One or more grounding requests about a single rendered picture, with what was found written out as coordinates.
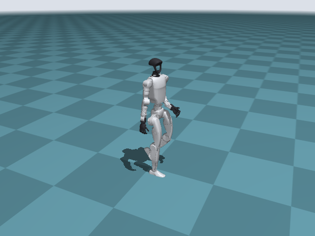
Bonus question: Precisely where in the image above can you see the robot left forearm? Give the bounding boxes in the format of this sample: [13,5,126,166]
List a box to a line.
[163,96,172,109]

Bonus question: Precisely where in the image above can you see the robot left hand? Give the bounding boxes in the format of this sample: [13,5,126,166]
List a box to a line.
[170,104,181,118]

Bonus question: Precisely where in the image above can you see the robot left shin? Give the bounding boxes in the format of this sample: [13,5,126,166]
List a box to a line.
[160,138,171,148]

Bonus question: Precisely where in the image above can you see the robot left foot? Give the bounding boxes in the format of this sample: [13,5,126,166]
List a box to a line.
[144,147,151,159]

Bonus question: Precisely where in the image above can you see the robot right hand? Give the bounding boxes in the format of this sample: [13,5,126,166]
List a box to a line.
[139,118,149,134]

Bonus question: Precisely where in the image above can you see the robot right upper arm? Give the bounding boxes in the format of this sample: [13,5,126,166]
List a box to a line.
[142,79,152,105]

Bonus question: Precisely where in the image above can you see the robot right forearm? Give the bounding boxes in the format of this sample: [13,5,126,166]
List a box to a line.
[140,99,148,121]

